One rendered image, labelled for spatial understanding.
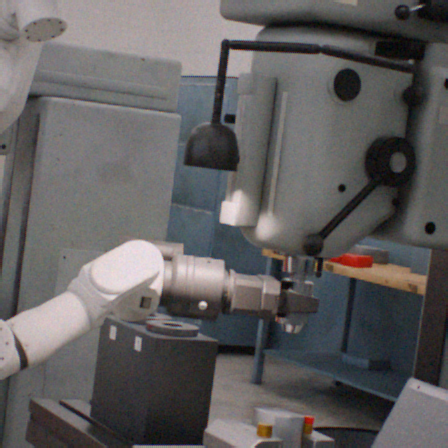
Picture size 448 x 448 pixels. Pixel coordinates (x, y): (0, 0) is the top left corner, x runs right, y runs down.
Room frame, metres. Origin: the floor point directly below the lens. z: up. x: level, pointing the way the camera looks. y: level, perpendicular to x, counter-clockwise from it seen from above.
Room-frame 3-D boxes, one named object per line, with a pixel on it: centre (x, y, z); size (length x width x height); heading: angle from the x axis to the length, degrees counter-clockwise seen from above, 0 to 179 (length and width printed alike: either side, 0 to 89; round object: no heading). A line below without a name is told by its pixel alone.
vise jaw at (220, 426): (1.79, -0.07, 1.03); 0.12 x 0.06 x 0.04; 30
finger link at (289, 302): (1.78, -0.12, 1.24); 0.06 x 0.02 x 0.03; 95
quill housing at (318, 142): (1.82, -0.12, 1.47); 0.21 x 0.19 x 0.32; 30
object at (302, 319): (1.82, -0.12, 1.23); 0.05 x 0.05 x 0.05
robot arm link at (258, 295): (1.81, -0.03, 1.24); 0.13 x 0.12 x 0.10; 5
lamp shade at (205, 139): (1.69, 0.02, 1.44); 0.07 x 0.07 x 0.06
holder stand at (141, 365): (2.17, 0.08, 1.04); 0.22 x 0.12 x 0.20; 30
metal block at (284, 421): (1.82, -0.12, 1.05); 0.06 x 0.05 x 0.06; 30
